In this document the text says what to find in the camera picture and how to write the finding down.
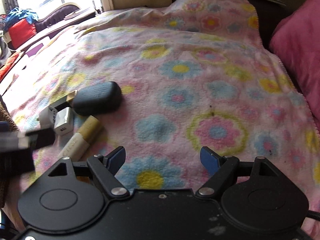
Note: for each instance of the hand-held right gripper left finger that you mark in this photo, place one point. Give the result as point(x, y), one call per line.
point(116, 161)

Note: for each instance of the pink floral blanket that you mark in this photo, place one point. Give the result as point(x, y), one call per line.
point(187, 85)

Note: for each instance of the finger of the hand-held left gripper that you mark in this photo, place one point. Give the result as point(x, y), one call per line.
point(41, 137)

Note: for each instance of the red seat cushion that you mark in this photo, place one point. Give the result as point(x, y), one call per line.
point(7, 63)

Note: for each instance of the stacked books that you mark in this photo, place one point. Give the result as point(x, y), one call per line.
point(77, 13)

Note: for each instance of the purple chaise sofa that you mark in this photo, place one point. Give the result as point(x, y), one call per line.
point(57, 16)

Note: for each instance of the pink pillow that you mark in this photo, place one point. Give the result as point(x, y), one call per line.
point(300, 42)

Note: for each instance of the wicker basket with fabric lining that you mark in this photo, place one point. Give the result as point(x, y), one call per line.
point(6, 112)

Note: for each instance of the silver white charger cube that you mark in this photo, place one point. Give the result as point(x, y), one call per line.
point(63, 121)

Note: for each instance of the blue clothing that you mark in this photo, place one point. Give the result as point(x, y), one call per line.
point(22, 15)

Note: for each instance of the black glasses case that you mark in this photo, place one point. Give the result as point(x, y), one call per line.
point(97, 98)

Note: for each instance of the purple yoga block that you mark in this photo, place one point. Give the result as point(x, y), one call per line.
point(35, 49)

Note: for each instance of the cream and gold tube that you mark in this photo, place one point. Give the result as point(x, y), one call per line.
point(80, 137)

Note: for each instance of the red pillow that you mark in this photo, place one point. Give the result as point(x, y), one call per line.
point(21, 32)

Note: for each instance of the amber glass bottle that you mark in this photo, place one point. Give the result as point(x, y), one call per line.
point(72, 96)

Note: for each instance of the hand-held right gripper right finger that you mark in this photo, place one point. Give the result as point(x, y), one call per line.
point(209, 161)

